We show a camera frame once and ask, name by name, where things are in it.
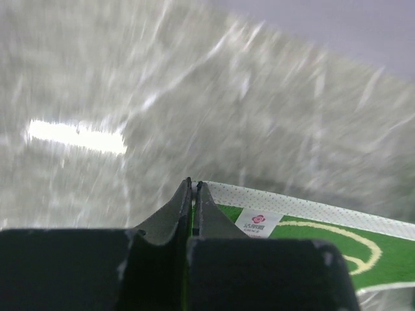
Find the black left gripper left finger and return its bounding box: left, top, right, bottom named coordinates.
left=132, top=178, right=192, bottom=310

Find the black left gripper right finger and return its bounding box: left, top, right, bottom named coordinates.
left=192, top=181, right=248, bottom=238

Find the yellow green patterned towel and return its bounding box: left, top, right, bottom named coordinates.
left=203, top=181, right=414, bottom=295

